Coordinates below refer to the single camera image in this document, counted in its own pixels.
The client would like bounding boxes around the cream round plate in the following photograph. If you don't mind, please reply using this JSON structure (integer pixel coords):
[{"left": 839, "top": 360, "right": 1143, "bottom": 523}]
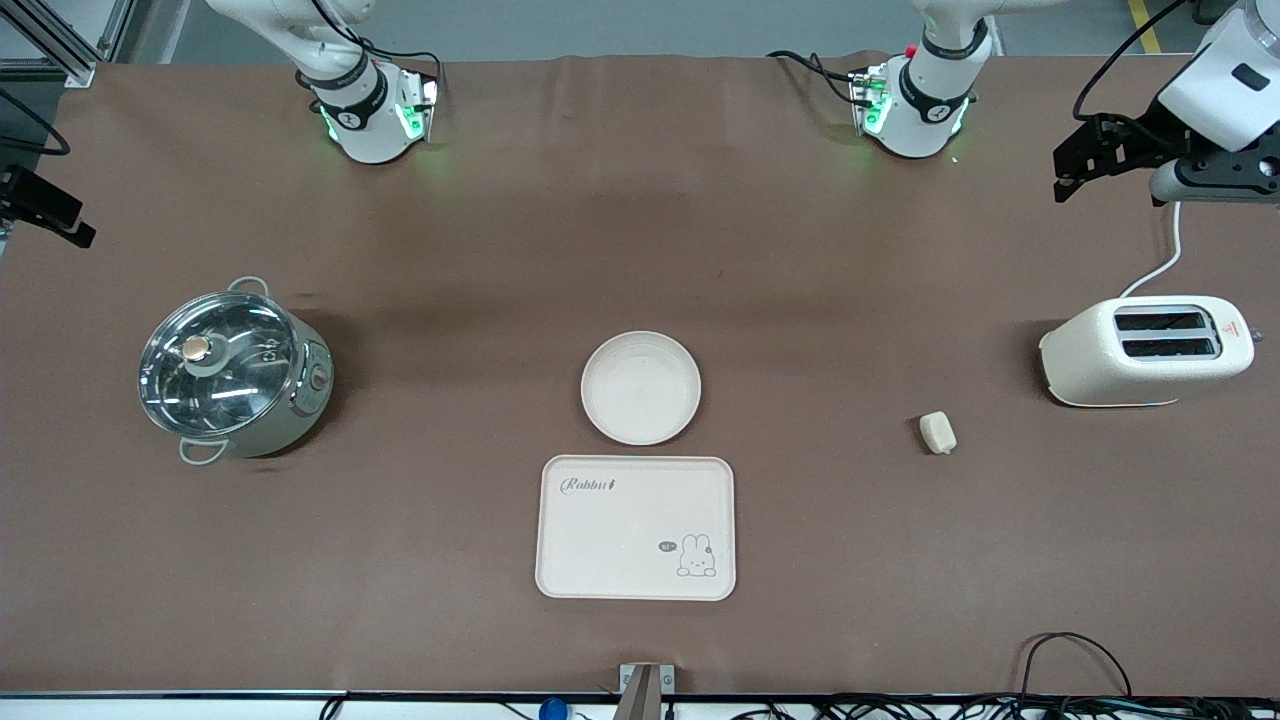
[{"left": 581, "top": 331, "right": 702, "bottom": 447}]

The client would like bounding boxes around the cream rabbit print tray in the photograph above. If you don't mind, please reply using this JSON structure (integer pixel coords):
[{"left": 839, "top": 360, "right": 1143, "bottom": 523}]
[{"left": 535, "top": 455, "right": 737, "bottom": 602}]

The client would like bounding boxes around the glass pot lid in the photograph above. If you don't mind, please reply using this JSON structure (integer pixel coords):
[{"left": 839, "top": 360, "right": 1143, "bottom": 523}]
[{"left": 138, "top": 292, "right": 299, "bottom": 439}]

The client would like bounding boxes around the cream two-slot toaster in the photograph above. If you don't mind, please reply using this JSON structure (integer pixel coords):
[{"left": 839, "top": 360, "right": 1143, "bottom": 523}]
[{"left": 1039, "top": 295, "right": 1257, "bottom": 408}]

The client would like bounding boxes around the steel electric cooking pot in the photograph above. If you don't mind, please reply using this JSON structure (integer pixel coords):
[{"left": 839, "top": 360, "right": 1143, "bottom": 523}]
[{"left": 138, "top": 276, "right": 335, "bottom": 467}]

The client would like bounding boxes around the brown table mat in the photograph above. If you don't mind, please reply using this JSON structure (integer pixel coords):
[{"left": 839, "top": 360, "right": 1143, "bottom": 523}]
[{"left": 0, "top": 50, "right": 1280, "bottom": 698}]

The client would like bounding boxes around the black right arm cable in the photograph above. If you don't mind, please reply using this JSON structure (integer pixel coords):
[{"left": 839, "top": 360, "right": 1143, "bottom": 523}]
[{"left": 0, "top": 88, "right": 72, "bottom": 157}]

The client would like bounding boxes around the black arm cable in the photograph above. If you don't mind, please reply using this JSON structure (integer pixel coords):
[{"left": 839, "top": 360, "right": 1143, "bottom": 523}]
[
  {"left": 0, "top": 88, "right": 72, "bottom": 157},
  {"left": 1073, "top": 0, "right": 1193, "bottom": 123}
]

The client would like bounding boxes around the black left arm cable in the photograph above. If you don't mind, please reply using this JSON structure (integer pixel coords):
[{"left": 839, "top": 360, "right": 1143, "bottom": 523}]
[{"left": 1073, "top": 0, "right": 1193, "bottom": 123}]

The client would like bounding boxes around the white toaster power cord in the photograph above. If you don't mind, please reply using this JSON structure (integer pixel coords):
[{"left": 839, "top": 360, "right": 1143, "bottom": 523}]
[{"left": 1118, "top": 202, "right": 1185, "bottom": 299}]

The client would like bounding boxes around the aluminium frame profile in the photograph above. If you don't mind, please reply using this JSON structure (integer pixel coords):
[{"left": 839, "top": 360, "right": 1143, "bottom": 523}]
[{"left": 0, "top": 0, "right": 137, "bottom": 87}]

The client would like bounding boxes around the black left base cable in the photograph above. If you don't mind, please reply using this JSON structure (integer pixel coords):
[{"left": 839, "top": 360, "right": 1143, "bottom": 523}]
[{"left": 767, "top": 50, "right": 869, "bottom": 107}]

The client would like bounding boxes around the black base cable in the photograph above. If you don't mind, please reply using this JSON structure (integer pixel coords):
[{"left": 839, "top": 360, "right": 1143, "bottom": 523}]
[
  {"left": 310, "top": 0, "right": 444, "bottom": 101},
  {"left": 767, "top": 50, "right": 869, "bottom": 107}
]

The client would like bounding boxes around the black right base cable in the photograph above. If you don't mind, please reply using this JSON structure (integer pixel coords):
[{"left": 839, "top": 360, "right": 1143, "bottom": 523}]
[{"left": 310, "top": 0, "right": 444, "bottom": 101}]

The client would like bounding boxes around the black looped floor cable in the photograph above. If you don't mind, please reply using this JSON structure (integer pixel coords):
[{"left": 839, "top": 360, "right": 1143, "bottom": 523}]
[{"left": 1018, "top": 631, "right": 1136, "bottom": 703}]

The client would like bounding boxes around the black cable bundle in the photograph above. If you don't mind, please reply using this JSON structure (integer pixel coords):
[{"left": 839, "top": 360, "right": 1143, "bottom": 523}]
[{"left": 728, "top": 694, "right": 1280, "bottom": 720}]

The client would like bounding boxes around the metal table edge bracket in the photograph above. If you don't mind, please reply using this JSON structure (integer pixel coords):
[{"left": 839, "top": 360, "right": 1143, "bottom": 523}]
[{"left": 618, "top": 662, "right": 676, "bottom": 720}]

